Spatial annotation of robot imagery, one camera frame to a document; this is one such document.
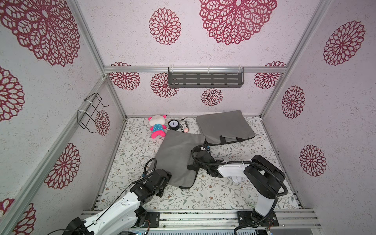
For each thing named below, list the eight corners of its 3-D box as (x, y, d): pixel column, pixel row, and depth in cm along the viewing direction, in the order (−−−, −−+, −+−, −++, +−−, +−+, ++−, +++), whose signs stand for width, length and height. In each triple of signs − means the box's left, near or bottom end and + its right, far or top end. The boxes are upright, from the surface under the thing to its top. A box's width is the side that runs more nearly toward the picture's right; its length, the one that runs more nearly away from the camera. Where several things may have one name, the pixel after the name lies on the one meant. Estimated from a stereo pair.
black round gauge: (167, 130, 112) (167, 128, 111) (168, 121, 118) (168, 119, 117) (179, 130, 112) (179, 128, 111) (179, 121, 118) (179, 119, 117)
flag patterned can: (179, 133, 113) (179, 130, 109) (179, 120, 121) (179, 117, 118) (189, 133, 113) (189, 130, 109) (189, 120, 121) (189, 117, 118)
